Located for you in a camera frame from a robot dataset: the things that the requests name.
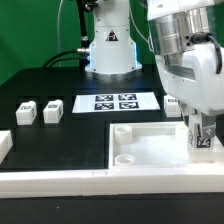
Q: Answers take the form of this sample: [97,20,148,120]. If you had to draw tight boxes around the white fence bar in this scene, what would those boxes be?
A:
[0,130,13,164]
[0,164,224,198]

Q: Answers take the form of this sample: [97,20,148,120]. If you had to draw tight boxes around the white front fence bar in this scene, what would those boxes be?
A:
[0,164,224,198]

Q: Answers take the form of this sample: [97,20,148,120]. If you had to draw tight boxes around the white thin cable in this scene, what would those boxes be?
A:
[56,0,66,68]

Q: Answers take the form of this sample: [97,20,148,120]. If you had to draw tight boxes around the white left fence bar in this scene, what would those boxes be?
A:
[0,130,13,164]

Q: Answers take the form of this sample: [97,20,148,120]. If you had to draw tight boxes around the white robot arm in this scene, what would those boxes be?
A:
[86,0,224,138]

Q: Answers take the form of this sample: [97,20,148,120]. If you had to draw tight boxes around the white square tabletop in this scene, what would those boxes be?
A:
[109,122,224,168]

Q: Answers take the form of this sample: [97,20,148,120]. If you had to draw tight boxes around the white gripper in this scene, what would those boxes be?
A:
[155,43,224,138]

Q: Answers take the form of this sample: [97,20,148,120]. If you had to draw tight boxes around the black cable bundle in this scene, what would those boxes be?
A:
[41,49,91,69]

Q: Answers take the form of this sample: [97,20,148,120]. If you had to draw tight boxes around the white marker sheet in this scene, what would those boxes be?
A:
[72,92,160,113]

